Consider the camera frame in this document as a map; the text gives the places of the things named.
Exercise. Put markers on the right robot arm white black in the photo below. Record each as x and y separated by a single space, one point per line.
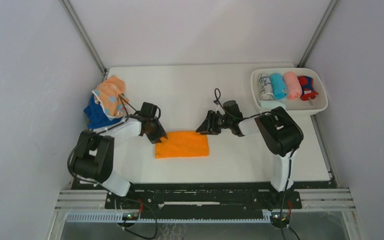
280 133

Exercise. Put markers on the orange towel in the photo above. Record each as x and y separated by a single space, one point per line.
182 144

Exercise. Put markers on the aluminium frame rail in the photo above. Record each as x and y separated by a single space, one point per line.
310 200

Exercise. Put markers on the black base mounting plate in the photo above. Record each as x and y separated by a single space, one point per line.
274 200

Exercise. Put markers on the white plastic basket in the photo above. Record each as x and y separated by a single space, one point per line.
293 107

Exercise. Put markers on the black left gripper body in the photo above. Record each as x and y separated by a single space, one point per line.
156 131

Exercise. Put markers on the right corner aluminium post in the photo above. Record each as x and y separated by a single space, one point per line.
318 33

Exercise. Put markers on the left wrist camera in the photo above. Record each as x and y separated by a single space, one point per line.
150 111

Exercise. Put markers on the white patterned rolled towel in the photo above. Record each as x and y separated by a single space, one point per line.
265 87

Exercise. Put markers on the light mint green towel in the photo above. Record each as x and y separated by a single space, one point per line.
270 104

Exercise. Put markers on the red blue rolled towel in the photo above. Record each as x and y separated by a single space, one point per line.
308 91

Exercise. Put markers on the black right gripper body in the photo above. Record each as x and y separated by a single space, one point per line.
223 122

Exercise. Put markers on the cyan rolled towel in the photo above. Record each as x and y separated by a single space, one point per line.
279 87

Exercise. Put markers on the pink rolled towel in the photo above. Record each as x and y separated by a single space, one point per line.
293 86

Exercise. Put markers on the corner aluminium post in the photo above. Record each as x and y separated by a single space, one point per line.
82 33
318 33

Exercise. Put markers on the left corner aluminium post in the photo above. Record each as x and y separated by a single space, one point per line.
82 33

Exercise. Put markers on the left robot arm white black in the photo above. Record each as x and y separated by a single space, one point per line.
92 159

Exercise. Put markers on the peach patterned towel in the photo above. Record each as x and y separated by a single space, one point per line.
107 96

